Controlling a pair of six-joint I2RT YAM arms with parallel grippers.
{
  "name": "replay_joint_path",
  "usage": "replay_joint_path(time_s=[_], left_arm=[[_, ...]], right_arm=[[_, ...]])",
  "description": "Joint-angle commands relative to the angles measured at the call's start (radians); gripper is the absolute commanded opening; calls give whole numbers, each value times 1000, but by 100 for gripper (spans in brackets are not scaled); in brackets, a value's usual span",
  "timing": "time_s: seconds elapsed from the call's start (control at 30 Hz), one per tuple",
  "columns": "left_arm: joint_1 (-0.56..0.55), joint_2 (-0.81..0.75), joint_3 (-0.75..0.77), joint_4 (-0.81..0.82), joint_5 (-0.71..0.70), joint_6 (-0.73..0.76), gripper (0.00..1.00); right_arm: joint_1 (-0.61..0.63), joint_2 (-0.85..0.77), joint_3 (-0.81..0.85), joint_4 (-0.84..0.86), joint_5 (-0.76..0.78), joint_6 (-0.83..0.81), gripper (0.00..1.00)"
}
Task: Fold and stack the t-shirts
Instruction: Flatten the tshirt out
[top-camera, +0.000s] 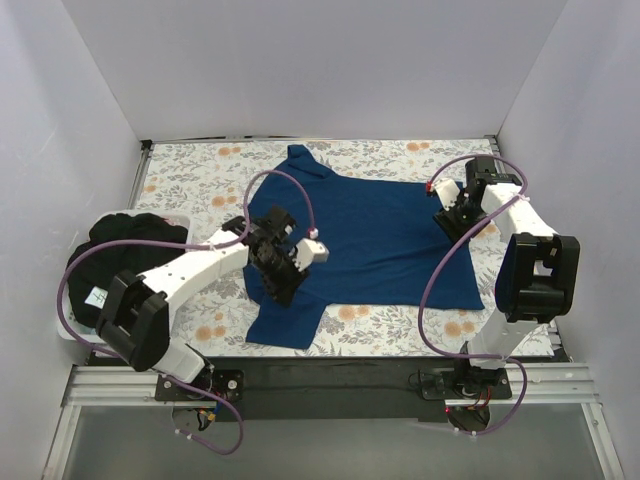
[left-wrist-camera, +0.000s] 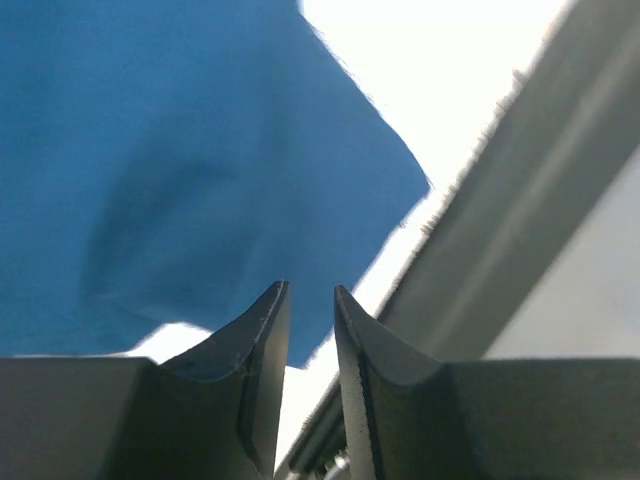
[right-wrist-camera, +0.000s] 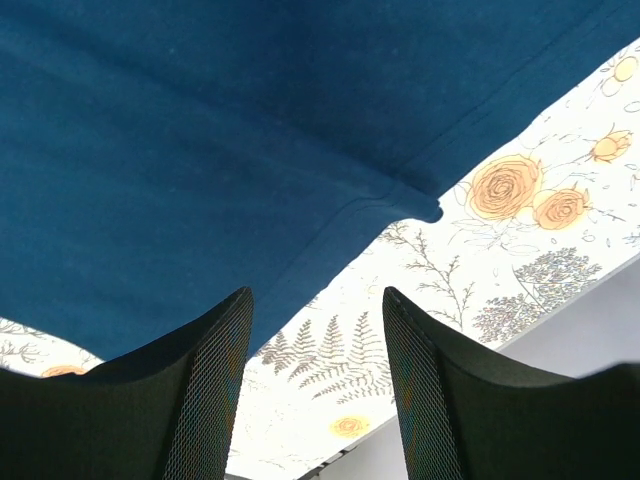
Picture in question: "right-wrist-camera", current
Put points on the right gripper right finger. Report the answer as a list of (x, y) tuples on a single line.
[(468, 412)]

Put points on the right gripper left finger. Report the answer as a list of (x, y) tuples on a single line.
[(163, 411)]

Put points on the blue t shirt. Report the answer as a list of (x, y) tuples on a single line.
[(409, 91)]

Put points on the floral table cloth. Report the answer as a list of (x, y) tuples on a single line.
[(450, 280)]

